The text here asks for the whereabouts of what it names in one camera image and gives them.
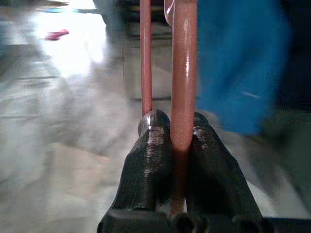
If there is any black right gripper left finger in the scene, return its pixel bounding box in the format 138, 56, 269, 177
109, 109, 175, 216

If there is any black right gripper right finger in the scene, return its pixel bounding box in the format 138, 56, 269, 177
186, 111, 262, 216

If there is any pink plastic hanger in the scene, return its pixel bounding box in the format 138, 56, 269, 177
139, 0, 199, 219

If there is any blue shirt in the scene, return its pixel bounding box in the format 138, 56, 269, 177
196, 0, 292, 135

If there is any magenta cloth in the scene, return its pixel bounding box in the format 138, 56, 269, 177
45, 29, 70, 41

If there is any blue slipper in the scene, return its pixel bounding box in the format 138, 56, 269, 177
47, 8, 82, 13

